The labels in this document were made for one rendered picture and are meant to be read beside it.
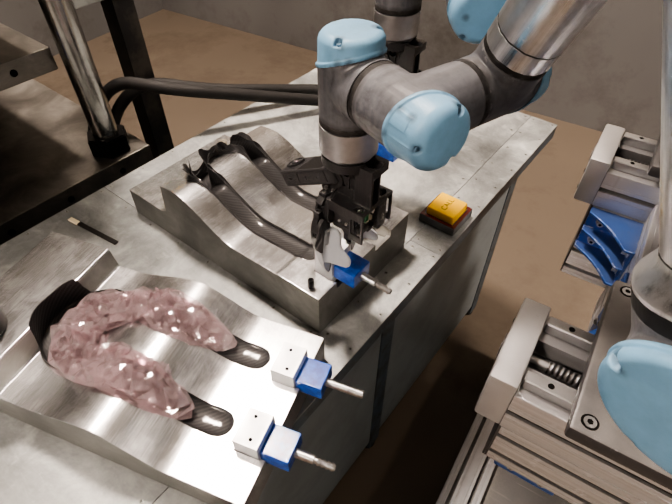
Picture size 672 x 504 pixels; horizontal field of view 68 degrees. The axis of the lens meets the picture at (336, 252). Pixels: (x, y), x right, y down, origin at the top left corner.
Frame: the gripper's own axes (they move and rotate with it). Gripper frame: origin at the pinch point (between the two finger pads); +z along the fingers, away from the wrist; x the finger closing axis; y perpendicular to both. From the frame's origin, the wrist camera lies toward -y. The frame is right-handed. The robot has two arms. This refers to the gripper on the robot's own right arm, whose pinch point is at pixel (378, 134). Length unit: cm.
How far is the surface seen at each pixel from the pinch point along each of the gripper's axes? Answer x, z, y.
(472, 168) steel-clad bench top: 21.7, 15.1, 12.7
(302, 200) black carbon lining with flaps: -18.4, 7.2, -4.4
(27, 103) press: -26, 16, -100
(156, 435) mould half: -65, 8, 11
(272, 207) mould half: -24.1, 6.3, -6.8
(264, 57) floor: 156, 95, -196
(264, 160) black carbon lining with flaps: -17.4, 3.1, -14.9
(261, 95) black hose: 6.4, 7.4, -39.6
